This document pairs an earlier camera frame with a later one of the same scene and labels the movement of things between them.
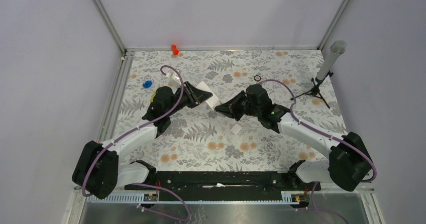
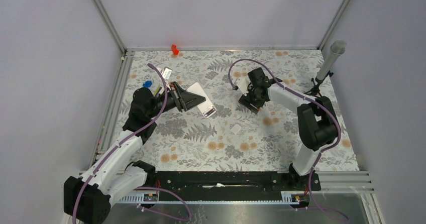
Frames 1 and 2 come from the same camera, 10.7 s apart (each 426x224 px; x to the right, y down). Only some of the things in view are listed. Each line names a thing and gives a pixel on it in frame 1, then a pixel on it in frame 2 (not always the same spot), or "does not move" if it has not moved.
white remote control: (213, 101) → (206, 107)
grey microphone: (337, 48) does not move
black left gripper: (191, 92) does not move
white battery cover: (236, 129) does not move
